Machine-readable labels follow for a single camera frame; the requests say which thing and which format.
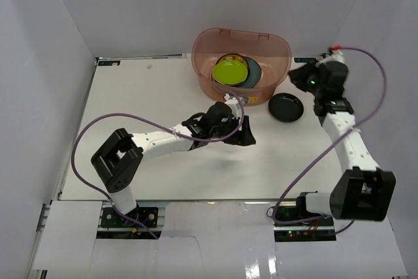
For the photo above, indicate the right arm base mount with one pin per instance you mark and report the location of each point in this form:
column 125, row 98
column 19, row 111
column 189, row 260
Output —
column 290, row 213

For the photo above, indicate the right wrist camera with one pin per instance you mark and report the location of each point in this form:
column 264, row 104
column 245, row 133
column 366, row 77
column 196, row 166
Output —
column 334, row 53

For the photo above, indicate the left blue corner label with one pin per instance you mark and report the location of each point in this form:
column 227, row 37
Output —
column 111, row 63

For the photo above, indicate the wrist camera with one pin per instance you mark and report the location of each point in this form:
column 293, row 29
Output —
column 334, row 53
column 233, row 103

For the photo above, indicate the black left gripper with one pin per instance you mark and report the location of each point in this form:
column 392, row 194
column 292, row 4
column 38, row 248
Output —
column 236, row 129

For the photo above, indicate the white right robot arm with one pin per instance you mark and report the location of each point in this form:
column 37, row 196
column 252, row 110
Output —
column 364, row 190

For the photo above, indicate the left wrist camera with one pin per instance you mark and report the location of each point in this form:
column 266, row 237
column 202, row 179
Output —
column 233, row 103

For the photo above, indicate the right blue corner label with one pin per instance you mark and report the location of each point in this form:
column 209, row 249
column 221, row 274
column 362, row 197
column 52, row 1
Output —
column 305, row 60

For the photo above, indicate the dark teal ceramic plate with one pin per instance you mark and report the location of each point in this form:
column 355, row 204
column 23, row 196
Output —
column 254, row 74

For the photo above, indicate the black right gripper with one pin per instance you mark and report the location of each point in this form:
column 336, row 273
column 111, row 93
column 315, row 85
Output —
column 299, row 75

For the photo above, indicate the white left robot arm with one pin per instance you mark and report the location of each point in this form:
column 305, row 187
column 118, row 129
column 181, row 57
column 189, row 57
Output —
column 118, row 159

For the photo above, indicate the translucent pink plastic bin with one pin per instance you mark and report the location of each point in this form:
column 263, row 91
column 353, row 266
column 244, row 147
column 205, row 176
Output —
column 271, row 52

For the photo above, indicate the lime green plate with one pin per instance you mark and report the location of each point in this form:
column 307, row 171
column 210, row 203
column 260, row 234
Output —
column 230, row 73

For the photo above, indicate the yellow patterned black plate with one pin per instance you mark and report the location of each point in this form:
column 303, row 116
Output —
column 234, row 57

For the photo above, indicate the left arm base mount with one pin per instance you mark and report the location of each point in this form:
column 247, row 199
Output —
column 148, row 216

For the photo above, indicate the blue corner label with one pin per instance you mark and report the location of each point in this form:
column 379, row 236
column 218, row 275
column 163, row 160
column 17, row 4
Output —
column 305, row 60
column 111, row 63

